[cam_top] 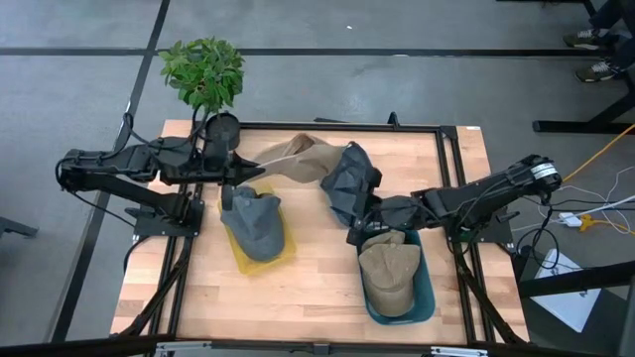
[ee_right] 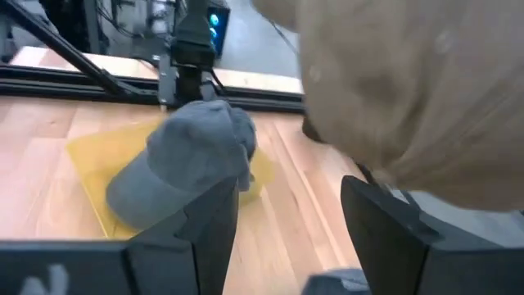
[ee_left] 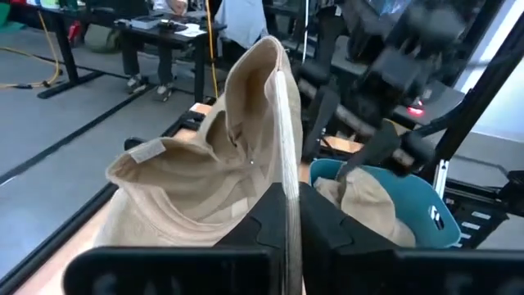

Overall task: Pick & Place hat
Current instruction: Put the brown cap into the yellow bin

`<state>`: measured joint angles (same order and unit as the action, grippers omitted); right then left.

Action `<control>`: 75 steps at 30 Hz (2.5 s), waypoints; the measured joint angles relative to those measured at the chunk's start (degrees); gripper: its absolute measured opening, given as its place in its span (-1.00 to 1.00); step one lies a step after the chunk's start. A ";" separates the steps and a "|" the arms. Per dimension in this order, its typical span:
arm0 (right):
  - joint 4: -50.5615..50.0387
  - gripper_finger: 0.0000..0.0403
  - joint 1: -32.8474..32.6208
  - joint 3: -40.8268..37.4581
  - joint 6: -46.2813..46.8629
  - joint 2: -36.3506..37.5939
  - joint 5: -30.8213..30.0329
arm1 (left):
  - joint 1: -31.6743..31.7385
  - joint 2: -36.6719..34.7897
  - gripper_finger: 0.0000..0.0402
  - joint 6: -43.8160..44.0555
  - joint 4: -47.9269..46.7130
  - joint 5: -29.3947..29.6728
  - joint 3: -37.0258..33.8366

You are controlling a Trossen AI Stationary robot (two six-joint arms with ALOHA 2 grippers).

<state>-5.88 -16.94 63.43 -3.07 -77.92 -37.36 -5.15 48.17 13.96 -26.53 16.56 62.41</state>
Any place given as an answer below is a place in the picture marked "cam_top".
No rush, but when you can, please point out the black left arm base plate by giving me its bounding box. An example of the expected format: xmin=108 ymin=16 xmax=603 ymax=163
xmin=126 ymin=205 xmax=205 ymax=238

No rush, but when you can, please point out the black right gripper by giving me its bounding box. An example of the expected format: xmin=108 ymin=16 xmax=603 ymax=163
xmin=345 ymin=167 xmax=429 ymax=248

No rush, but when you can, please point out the white flat box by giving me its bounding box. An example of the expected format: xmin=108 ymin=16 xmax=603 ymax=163
xmin=533 ymin=247 xmax=602 ymax=334

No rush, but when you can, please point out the black desk stand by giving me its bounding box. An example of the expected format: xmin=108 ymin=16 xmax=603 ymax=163
xmin=532 ymin=0 xmax=635 ymax=136

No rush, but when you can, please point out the silver metal bracket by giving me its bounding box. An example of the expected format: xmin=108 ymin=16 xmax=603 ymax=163
xmin=429 ymin=346 xmax=490 ymax=357
xmin=155 ymin=340 xmax=213 ymax=357

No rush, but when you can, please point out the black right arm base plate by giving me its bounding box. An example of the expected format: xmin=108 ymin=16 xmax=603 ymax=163
xmin=443 ymin=202 xmax=515 ymax=244

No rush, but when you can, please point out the teal plastic bin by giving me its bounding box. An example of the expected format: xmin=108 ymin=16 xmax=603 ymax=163
xmin=355 ymin=227 xmax=437 ymax=327

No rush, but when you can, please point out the grey furniture foot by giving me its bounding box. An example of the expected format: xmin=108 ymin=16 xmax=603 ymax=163
xmin=0 ymin=216 xmax=40 ymax=239

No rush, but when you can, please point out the yellow plastic bin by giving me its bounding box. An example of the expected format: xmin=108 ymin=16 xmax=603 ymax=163
xmin=217 ymin=181 xmax=298 ymax=277

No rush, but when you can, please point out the person's leg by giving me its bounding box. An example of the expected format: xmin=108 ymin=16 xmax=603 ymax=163
xmin=612 ymin=32 xmax=635 ymax=70
xmin=588 ymin=0 xmax=635 ymax=32

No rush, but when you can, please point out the black desk bar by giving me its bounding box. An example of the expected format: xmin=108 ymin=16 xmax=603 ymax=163
xmin=518 ymin=260 xmax=635 ymax=298

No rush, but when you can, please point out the black aluminium rig frame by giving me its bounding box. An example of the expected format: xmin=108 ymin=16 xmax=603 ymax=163
xmin=111 ymin=120 xmax=530 ymax=348

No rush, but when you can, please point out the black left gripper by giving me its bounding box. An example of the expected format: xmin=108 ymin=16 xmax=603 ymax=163
xmin=196 ymin=142 xmax=267 ymax=212

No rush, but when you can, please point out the white cable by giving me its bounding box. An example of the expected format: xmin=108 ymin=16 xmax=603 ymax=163
xmin=510 ymin=193 xmax=635 ymax=234

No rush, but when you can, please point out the yellow floor cable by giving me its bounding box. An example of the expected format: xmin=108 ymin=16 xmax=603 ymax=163
xmin=560 ymin=123 xmax=635 ymax=184

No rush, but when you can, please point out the person's shoe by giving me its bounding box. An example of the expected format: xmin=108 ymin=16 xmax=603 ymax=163
xmin=562 ymin=28 xmax=604 ymax=51
xmin=574 ymin=58 xmax=625 ymax=84

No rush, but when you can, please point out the dark grey baseball cap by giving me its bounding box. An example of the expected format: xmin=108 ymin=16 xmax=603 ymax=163
xmin=319 ymin=141 xmax=384 ymax=229

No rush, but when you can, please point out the green plant in black pot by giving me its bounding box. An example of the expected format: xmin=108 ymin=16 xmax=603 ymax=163
xmin=158 ymin=37 xmax=247 ymax=150

